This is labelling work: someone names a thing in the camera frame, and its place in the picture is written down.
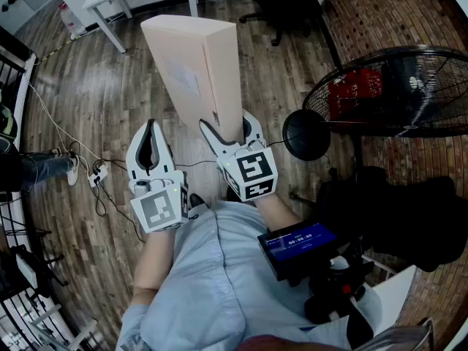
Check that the tall beige cardboard box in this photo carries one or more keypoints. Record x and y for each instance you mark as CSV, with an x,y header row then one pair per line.
x,y
190,60

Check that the black chest mount rig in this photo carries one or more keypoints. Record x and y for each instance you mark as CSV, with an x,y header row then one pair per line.
x,y
336,294

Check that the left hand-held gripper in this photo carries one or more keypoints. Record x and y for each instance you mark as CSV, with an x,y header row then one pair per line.
x,y
161,203

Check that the person's light blue shirt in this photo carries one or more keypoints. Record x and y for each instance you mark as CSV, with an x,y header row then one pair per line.
x,y
219,287

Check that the black office chair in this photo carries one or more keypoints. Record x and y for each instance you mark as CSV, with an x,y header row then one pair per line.
x,y
289,2

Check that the black bag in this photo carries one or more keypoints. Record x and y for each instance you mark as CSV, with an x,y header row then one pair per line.
x,y
402,218

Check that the clear water bottle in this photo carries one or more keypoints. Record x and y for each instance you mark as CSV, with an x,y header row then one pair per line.
x,y
71,20

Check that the black floor fan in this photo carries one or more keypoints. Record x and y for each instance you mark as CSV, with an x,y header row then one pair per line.
x,y
420,97

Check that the black metal railing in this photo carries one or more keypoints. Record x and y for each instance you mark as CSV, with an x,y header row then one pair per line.
x,y
14,68

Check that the person's left forearm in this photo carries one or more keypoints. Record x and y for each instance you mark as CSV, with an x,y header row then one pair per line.
x,y
153,262

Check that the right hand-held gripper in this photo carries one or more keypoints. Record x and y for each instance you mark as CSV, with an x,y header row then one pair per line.
x,y
252,170

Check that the white furniture panel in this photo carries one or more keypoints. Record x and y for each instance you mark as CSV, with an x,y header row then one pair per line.
x,y
396,294

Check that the person's right forearm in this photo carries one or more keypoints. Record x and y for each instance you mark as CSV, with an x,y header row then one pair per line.
x,y
278,214

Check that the black screen device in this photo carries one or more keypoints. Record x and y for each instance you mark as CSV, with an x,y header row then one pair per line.
x,y
296,247

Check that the person's black left shoe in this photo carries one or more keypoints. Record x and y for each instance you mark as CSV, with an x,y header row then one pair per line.
x,y
197,200

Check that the white power strip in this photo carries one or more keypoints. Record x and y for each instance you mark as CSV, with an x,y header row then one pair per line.
x,y
98,174

